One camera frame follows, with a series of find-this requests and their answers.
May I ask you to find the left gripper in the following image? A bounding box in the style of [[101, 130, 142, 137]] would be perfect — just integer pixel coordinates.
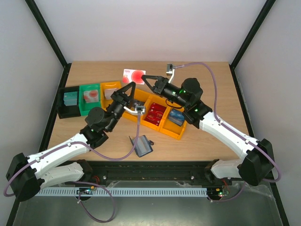
[[106, 82, 135, 133]]

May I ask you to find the white red-dot credit card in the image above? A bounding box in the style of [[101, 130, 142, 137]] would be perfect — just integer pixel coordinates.
[[122, 69, 146, 85]]

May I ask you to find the yellow triple storage bin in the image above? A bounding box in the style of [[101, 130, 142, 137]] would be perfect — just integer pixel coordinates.
[[130, 89, 187, 140]]

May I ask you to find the blue leather card holder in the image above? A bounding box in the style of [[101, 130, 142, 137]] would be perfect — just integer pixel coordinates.
[[135, 135, 154, 157]]

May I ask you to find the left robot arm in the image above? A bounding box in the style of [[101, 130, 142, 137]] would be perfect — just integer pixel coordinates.
[[3, 82, 136, 202]]

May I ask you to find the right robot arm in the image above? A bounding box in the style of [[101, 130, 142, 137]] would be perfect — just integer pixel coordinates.
[[142, 75, 274, 186]]

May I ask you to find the black card stack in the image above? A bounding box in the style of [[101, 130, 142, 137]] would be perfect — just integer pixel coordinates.
[[133, 100, 145, 107]]

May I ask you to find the beige card stack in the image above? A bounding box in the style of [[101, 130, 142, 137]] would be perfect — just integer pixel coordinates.
[[104, 88, 117, 100]]

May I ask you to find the red card stack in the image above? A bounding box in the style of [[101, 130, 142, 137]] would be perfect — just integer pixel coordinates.
[[144, 103, 166, 126]]

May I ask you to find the white red-dot card stack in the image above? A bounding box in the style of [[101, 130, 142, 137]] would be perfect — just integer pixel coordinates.
[[83, 89, 99, 103]]

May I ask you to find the blue card stack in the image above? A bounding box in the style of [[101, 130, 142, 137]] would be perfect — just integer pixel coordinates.
[[168, 108, 185, 126]]

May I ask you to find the teal card stack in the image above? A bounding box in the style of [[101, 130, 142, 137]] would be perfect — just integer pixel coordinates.
[[63, 91, 78, 106]]

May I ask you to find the yellow single storage bin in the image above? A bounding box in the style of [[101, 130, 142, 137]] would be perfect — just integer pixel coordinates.
[[100, 81, 121, 110]]

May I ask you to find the green storage bin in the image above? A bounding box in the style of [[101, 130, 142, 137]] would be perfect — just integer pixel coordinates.
[[79, 83, 101, 116]]

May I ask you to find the black storage bin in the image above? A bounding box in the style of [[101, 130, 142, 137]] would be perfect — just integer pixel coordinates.
[[56, 86, 80, 119]]

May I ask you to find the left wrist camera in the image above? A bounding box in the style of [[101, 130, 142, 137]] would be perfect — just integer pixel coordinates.
[[124, 105, 146, 115]]

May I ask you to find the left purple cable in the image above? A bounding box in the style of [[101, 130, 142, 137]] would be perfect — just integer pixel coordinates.
[[3, 110, 144, 223]]

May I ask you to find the purple cable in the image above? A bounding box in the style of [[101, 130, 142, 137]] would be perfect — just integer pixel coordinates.
[[174, 62, 282, 204], [3, 110, 144, 223]]

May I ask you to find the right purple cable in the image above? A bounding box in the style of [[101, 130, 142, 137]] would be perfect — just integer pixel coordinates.
[[174, 62, 282, 204]]

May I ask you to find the light blue cable duct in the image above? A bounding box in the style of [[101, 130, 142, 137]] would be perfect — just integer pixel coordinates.
[[37, 187, 207, 197]]

